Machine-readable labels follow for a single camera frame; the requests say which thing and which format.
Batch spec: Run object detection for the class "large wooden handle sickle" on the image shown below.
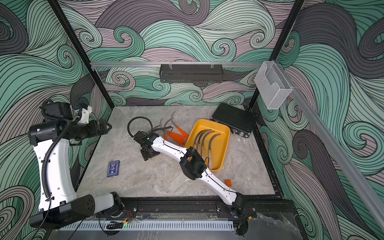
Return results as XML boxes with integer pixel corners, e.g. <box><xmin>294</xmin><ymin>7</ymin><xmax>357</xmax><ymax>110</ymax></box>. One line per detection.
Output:
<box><xmin>194</xmin><ymin>130</ymin><xmax>207</xmax><ymax>150</ymax></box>

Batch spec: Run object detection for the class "labelled wooden handle sickle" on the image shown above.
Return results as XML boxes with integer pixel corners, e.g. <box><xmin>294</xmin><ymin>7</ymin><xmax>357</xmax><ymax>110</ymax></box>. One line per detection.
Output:
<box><xmin>201</xmin><ymin>130</ymin><xmax>215</xmax><ymax>159</ymax></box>

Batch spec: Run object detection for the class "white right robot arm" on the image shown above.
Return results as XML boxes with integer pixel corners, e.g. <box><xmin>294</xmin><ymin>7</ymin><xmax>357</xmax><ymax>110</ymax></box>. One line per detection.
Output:
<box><xmin>127</xmin><ymin>116</ymin><xmax>246</xmax><ymax>218</ymax></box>

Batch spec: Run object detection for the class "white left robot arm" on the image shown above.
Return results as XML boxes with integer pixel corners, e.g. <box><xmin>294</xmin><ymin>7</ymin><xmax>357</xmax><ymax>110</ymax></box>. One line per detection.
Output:
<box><xmin>28</xmin><ymin>99</ymin><xmax>124</xmax><ymax>229</ymax></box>

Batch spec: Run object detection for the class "yellow plastic storage tray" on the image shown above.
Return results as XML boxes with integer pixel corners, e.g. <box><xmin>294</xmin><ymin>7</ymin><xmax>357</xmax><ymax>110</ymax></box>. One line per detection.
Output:
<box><xmin>185</xmin><ymin>119</ymin><xmax>231</xmax><ymax>172</ymax></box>

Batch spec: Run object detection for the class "blue playing card box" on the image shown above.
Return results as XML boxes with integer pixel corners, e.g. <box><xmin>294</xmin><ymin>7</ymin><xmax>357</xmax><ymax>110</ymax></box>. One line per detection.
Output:
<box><xmin>107</xmin><ymin>160</ymin><xmax>120</xmax><ymax>178</ymax></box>

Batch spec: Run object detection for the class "small orange block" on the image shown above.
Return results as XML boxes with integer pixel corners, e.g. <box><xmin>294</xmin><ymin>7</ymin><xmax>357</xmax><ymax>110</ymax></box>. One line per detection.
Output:
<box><xmin>225</xmin><ymin>180</ymin><xmax>232</xmax><ymax>187</ymax></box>

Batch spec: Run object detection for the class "black aluminium carrying case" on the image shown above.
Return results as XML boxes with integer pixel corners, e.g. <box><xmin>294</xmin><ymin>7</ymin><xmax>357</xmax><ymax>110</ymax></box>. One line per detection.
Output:
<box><xmin>211</xmin><ymin>103</ymin><xmax>255</xmax><ymax>138</ymax></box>

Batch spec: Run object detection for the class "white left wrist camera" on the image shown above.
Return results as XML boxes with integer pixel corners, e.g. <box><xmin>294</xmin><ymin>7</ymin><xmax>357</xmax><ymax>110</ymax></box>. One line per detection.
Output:
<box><xmin>76</xmin><ymin>104</ymin><xmax>92</xmax><ymax>125</ymax></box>

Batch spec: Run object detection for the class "orange handle sickle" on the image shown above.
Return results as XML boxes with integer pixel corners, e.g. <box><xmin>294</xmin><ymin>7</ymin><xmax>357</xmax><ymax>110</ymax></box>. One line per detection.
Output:
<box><xmin>160</xmin><ymin>118</ymin><xmax>186</xmax><ymax>145</ymax></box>
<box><xmin>171</xmin><ymin>111</ymin><xmax>189</xmax><ymax>139</ymax></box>
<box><xmin>164</xmin><ymin>131</ymin><xmax>185</xmax><ymax>145</ymax></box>

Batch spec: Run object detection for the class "black vertical frame post left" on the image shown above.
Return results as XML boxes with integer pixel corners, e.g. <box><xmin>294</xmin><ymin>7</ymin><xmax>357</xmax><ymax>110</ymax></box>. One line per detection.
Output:
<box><xmin>48</xmin><ymin>0</ymin><xmax>115</xmax><ymax>110</ymax></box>

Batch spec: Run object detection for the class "black vertical frame post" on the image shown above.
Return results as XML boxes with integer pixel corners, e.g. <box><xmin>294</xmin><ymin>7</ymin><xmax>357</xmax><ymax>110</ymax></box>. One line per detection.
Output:
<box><xmin>247</xmin><ymin>0</ymin><xmax>306</xmax><ymax>110</ymax></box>
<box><xmin>48</xmin><ymin>0</ymin><xmax>115</xmax><ymax>110</ymax></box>

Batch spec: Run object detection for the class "black perforated wall shelf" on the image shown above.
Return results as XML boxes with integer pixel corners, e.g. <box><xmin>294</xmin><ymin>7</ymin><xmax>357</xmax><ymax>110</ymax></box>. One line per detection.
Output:
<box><xmin>159</xmin><ymin>65</ymin><xmax>224</xmax><ymax>84</ymax></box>

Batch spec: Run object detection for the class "aluminium horizontal wall rail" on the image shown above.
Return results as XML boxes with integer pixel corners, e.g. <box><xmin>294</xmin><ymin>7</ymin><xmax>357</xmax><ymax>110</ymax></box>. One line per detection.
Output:
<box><xmin>90</xmin><ymin>61</ymin><xmax>263</xmax><ymax>69</ymax></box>

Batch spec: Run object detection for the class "white slotted cable duct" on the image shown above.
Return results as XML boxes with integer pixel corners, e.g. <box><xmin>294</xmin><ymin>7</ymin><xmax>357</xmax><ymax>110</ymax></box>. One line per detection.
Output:
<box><xmin>61</xmin><ymin>220</ymin><xmax>235</xmax><ymax>232</ymax></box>

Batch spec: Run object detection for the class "clear plastic wall bin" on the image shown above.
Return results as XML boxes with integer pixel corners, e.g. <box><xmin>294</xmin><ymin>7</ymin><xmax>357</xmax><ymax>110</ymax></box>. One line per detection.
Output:
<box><xmin>255</xmin><ymin>61</ymin><xmax>292</xmax><ymax>110</ymax></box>

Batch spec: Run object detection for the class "black vertical frame post right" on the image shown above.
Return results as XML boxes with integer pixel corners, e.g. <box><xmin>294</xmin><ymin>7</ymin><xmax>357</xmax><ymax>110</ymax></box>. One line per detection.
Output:
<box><xmin>247</xmin><ymin>0</ymin><xmax>306</xmax><ymax>110</ymax></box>

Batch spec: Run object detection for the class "aluminium right side rail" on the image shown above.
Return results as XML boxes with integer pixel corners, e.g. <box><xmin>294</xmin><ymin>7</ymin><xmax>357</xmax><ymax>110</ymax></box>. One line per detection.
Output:
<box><xmin>276</xmin><ymin>63</ymin><xmax>384</xmax><ymax>230</ymax></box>

